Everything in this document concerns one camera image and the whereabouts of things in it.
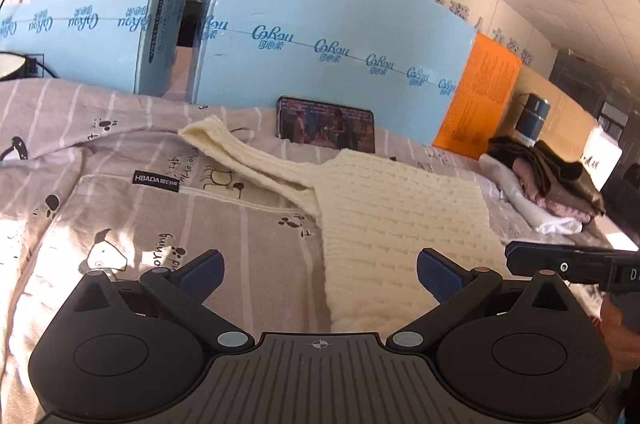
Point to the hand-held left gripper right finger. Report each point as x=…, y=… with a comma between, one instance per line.
x=440, y=276

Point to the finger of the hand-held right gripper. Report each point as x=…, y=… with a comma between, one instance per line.
x=550, y=261

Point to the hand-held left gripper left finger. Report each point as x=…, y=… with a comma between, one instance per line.
x=200, y=276

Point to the cream knit sweater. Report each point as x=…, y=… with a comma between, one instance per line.
x=390, y=214

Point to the pile of folded clothes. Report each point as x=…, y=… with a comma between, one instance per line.
x=565, y=176

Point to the person's right hand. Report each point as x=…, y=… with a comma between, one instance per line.
x=622, y=346

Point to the pink folded garment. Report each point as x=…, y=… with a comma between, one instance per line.
x=560, y=206

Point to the white folded garment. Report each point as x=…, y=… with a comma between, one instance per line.
x=530, y=209

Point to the printed cartoon blanket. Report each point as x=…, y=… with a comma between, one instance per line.
x=125, y=204

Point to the white printed bag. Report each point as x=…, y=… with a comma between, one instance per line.
x=602, y=159

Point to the dark blue thermos bottle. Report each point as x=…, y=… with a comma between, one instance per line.
x=532, y=121

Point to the brown cardboard box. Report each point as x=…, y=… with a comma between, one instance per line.
x=570, y=114

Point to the black smartphone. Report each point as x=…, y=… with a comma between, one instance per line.
x=325, y=124

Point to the white round object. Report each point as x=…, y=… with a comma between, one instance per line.
x=10, y=66

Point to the silver wall lettering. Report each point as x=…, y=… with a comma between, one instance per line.
x=515, y=49

